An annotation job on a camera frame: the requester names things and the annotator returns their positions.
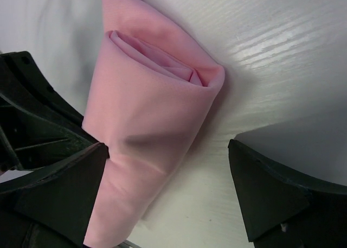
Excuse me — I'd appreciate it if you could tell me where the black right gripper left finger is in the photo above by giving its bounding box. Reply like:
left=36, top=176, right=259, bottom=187
left=1, top=143, right=108, bottom=247

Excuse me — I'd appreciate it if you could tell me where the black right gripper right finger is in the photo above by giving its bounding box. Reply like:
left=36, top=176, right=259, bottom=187
left=228, top=139, right=346, bottom=247

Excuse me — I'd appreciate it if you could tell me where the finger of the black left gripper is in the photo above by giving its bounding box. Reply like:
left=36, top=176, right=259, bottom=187
left=1, top=51, right=97, bottom=172

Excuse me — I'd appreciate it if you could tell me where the pink t-shirt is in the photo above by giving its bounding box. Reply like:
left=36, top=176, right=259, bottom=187
left=82, top=0, right=225, bottom=247

